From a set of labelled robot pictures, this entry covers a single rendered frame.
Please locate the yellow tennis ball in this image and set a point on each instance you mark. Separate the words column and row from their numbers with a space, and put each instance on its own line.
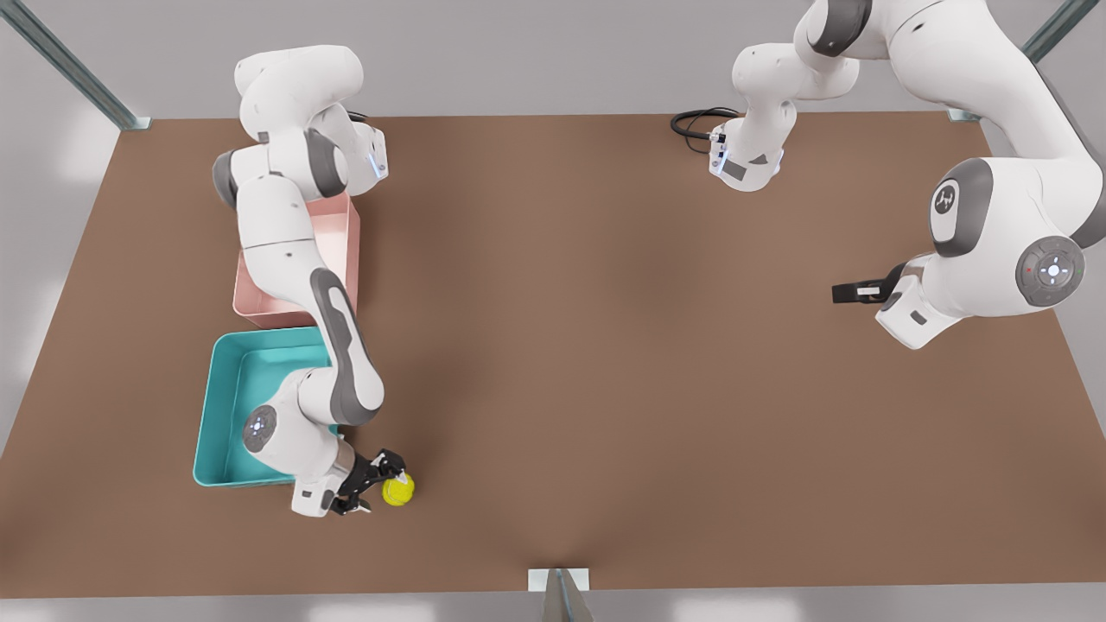
column 398, row 491

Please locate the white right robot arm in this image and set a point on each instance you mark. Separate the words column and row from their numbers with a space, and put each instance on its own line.
column 275, row 216

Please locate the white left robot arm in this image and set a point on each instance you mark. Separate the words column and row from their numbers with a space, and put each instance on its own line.
column 994, row 130

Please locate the teal plastic tray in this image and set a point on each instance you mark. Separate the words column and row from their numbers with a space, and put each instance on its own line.
column 232, row 406

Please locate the pink plastic tray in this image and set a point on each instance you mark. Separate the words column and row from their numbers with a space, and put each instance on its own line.
column 337, row 242

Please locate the silver frame post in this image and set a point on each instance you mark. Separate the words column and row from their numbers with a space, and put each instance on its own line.
column 1041, row 43
column 73, row 65
column 562, row 594

